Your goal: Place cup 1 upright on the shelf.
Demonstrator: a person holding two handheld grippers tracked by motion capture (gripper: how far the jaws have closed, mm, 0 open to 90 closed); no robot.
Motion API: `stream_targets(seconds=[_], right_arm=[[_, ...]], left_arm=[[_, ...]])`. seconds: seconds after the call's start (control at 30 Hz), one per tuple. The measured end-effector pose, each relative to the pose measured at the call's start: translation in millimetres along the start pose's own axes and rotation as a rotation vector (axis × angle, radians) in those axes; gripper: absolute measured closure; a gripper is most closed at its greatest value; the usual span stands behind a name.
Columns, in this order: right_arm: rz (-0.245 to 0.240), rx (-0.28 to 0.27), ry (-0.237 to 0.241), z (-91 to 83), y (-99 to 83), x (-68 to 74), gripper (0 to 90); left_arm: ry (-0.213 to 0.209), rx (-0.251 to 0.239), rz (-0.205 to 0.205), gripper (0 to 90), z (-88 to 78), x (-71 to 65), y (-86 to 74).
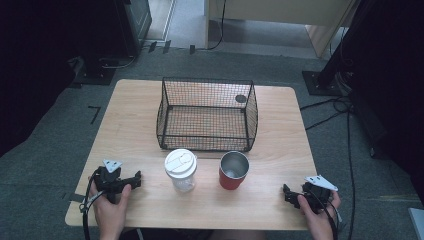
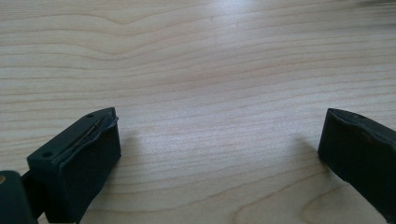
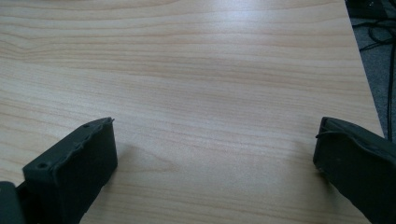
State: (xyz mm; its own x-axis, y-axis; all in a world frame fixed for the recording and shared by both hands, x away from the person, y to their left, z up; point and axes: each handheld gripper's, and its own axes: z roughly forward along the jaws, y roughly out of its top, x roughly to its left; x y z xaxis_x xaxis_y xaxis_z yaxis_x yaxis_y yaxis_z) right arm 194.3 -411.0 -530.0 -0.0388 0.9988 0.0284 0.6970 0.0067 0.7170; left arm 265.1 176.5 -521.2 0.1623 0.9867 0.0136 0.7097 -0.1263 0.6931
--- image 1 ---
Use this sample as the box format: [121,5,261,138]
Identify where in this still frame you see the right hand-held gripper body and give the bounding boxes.
[300,174,339,215]

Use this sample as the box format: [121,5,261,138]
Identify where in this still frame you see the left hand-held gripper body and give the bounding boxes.
[93,158,138,205]

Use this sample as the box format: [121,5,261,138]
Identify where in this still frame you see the person's right hand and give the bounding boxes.
[297,191,342,236]

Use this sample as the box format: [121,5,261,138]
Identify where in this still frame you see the person's left hand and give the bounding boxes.
[88,183,133,236]

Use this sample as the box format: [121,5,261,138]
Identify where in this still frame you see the grey floor tape piece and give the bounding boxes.
[62,191,86,203]

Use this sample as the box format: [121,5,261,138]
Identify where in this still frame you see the white lidded paper cup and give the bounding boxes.
[164,148,198,193]

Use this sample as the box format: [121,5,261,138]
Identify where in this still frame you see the red steel-lined cup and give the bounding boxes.
[218,150,251,191]

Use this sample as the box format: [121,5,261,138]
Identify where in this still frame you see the black angled floor tape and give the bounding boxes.
[87,105,102,125]

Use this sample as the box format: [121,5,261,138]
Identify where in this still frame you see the white box corner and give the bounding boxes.
[407,206,424,240]

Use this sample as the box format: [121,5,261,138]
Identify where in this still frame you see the black curtain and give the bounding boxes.
[339,0,424,204]
[0,0,118,158]

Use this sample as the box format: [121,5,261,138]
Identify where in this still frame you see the black cabinet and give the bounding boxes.
[113,0,153,58]

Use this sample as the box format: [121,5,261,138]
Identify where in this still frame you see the beige cabinet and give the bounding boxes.
[203,0,362,60]

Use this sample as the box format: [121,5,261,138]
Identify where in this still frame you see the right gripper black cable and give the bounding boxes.
[313,190,344,240]

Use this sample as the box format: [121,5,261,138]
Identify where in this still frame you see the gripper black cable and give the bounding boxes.
[313,190,344,240]
[79,167,105,240]

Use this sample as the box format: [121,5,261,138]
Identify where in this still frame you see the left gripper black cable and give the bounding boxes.
[79,167,105,240]

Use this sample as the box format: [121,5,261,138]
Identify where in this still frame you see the black floor cables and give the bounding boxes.
[299,94,356,240]

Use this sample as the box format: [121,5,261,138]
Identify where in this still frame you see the black wire mesh basket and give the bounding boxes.
[155,77,259,153]

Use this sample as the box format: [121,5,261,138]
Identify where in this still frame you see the black stand base plate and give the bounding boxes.
[301,69,353,98]
[68,55,117,89]

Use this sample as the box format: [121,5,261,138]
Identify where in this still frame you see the black hanging cable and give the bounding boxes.
[207,0,228,52]

